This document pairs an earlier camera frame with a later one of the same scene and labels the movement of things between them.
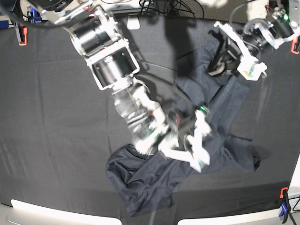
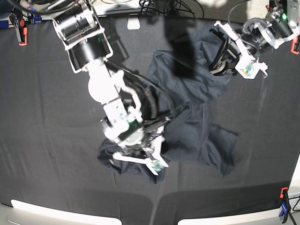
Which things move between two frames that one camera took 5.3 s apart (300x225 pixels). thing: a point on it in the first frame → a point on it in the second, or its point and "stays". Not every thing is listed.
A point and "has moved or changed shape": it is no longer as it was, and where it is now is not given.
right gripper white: x=250 y=68 stays
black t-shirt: x=191 y=137 has moved or changed shape
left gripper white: x=164 y=137 → x=153 y=161
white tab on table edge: x=133 y=22 stays
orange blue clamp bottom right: x=285 y=206 stays
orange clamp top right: x=293 y=41 stays
